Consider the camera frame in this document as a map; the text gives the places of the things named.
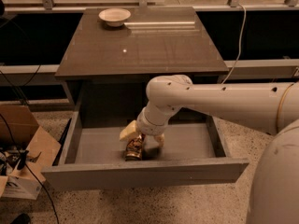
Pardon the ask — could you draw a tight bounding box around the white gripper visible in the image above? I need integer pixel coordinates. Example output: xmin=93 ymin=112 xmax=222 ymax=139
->
xmin=120 ymin=107 xmax=165 ymax=147

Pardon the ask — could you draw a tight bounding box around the crushed orange can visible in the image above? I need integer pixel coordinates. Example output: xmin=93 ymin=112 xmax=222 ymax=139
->
xmin=124 ymin=134 xmax=145 ymax=161

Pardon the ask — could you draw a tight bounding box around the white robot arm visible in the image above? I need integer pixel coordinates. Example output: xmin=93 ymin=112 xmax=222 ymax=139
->
xmin=120 ymin=75 xmax=299 ymax=224

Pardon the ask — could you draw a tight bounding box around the open grey top drawer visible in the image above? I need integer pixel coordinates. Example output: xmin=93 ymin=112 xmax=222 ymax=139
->
xmin=43 ymin=105 xmax=249 ymax=190

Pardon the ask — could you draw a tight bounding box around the dark grey cabinet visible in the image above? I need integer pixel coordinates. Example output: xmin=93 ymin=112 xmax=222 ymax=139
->
xmin=55 ymin=7 xmax=228 ymax=128

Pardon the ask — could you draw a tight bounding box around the white ceramic bowl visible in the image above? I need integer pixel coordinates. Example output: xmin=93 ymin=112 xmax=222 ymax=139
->
xmin=98 ymin=8 xmax=131 ymax=27

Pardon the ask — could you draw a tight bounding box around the brown cardboard box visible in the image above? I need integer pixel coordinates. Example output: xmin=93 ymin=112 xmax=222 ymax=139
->
xmin=0 ymin=105 xmax=62 ymax=198

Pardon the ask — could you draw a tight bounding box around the white small carton box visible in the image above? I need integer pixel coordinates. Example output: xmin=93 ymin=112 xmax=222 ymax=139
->
xmin=0 ymin=175 xmax=45 ymax=200

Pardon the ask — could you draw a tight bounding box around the black cable on floor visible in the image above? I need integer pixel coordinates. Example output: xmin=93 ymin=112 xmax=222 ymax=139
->
xmin=0 ymin=113 xmax=61 ymax=224

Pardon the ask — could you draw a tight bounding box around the white hanging cable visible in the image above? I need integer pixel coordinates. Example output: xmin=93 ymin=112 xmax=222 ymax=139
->
xmin=220 ymin=3 xmax=247 ymax=85

